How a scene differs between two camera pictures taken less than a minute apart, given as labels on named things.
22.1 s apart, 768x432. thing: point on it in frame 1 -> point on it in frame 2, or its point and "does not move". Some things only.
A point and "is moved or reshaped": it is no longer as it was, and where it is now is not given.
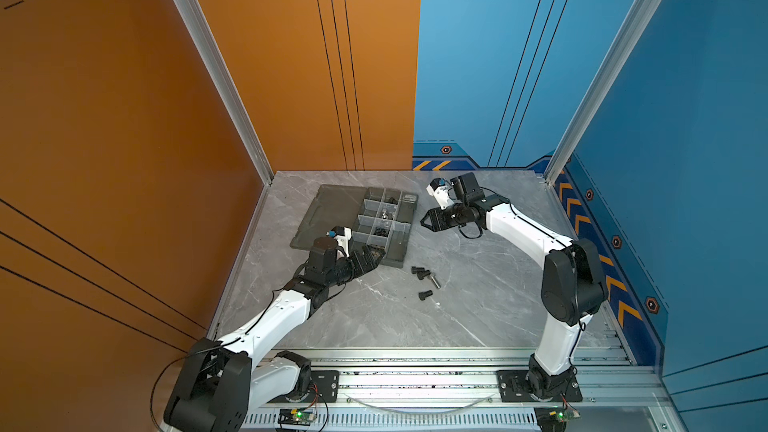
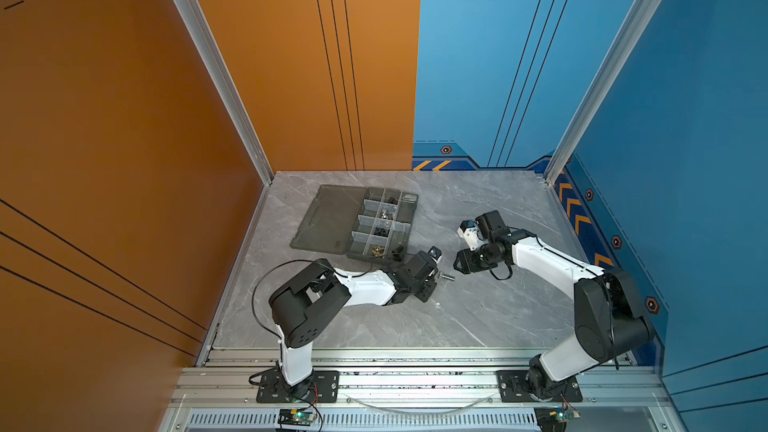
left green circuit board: [293, 416] does not move
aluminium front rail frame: [455, 390] does not move
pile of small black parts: [420, 272] is moved or reshaped
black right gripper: [435, 217] -> [465, 261]
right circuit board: [554, 418] does not move
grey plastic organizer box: [380, 217] does not move
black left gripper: [360, 269] -> [431, 287]
